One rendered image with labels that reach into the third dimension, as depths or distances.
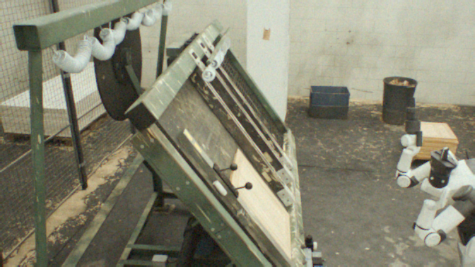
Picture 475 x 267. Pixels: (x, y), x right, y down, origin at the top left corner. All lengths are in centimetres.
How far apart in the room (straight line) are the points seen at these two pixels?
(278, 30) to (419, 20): 259
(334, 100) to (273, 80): 107
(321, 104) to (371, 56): 143
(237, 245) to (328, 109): 505
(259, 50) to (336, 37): 181
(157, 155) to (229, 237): 48
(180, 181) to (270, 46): 458
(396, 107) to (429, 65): 136
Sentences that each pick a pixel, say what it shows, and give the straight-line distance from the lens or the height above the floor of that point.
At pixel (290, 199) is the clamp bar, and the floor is 94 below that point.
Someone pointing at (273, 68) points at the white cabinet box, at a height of 87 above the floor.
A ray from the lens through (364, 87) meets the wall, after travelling 778.
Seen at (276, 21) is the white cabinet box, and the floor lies 155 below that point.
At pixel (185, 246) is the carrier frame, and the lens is 279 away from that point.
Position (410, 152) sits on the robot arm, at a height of 131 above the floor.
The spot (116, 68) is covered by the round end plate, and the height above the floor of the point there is 181.
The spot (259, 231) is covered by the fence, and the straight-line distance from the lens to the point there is 216.
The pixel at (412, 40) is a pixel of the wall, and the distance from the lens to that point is 770.
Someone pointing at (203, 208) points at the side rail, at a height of 144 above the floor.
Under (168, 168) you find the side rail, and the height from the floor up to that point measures 162.
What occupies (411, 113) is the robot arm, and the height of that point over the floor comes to 156.
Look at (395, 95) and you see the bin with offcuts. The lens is 670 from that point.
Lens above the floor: 243
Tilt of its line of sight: 24 degrees down
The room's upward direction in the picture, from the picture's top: straight up
